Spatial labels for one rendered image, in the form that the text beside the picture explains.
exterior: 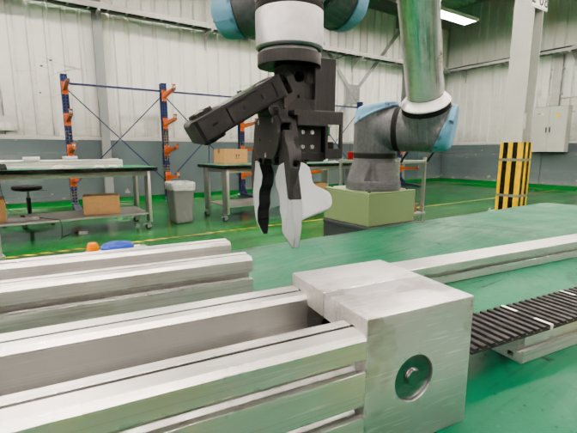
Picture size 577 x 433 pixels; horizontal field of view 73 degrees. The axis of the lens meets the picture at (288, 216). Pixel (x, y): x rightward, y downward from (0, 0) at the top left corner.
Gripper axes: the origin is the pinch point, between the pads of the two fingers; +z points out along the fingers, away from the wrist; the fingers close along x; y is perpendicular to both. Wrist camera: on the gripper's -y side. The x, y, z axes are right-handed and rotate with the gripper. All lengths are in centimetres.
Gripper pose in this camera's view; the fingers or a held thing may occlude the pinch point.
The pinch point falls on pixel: (272, 232)
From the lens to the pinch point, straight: 45.9
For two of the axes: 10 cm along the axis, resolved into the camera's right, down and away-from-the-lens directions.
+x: -4.3, -1.5, 8.9
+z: 0.0, 9.9, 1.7
